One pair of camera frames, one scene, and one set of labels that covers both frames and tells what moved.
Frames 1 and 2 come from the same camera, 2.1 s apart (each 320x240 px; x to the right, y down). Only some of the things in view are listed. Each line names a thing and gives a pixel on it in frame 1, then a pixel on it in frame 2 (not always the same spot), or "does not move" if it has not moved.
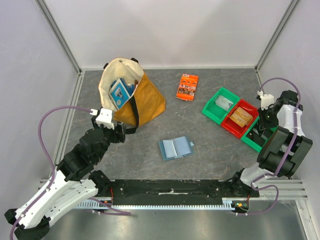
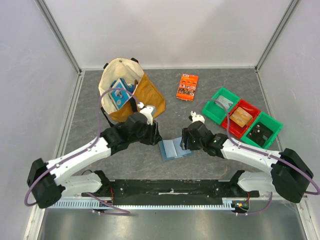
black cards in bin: x=255 y=137 does not move
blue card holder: x=179 y=147 does not move
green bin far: x=219 y=105 does not move
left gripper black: x=118 y=136 to x=154 y=137
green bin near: x=252 y=138 does not move
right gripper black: x=261 y=128 to x=185 y=139
